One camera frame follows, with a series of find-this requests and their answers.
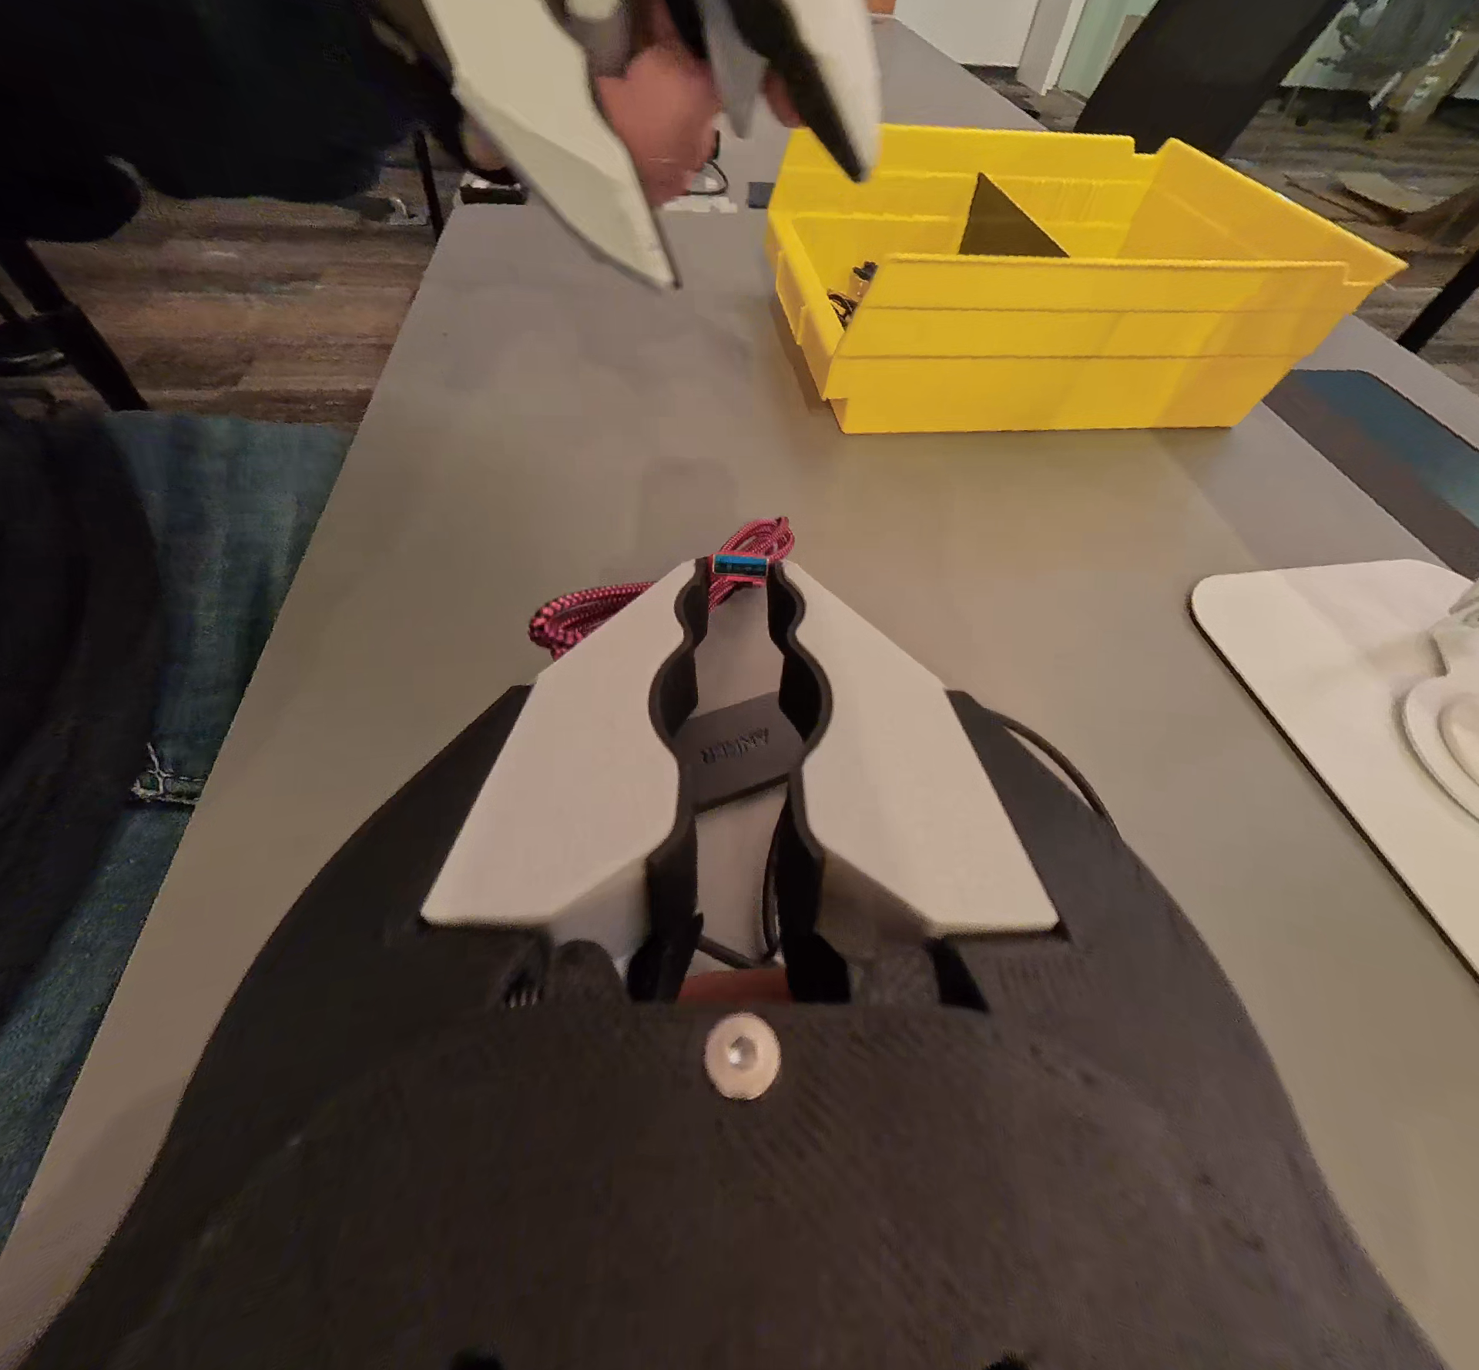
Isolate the person's left forearm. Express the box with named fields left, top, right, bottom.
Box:
left=0, top=0, right=510, bottom=239

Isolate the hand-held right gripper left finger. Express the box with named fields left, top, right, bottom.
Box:
left=420, top=558, right=711, bottom=990

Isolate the black hub cable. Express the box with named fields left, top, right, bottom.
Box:
left=693, top=717, right=1118, bottom=970

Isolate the person's jeans leg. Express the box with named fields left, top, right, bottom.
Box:
left=0, top=411, right=354, bottom=1244

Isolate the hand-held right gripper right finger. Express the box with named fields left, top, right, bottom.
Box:
left=769, top=561, right=1061, bottom=979

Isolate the black usb hub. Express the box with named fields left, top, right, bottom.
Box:
left=676, top=700, right=813, bottom=813

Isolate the yellow plastic bin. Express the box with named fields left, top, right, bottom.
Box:
left=766, top=122, right=1410, bottom=436

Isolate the white stand base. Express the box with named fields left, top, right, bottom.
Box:
left=1190, top=559, right=1479, bottom=979

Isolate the person's left hand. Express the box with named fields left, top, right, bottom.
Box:
left=592, top=45, right=728, bottom=207

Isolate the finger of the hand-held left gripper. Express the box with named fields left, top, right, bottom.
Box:
left=373, top=0, right=684, bottom=293
left=622, top=0, right=887, bottom=185

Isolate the grey office chair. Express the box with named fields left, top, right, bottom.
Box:
left=1318, top=0, right=1479, bottom=138

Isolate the pink braided usb cable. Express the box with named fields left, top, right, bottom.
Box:
left=529, top=518, right=799, bottom=660

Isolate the black mesh office chair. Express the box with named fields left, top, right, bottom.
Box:
left=1075, top=0, right=1440, bottom=162

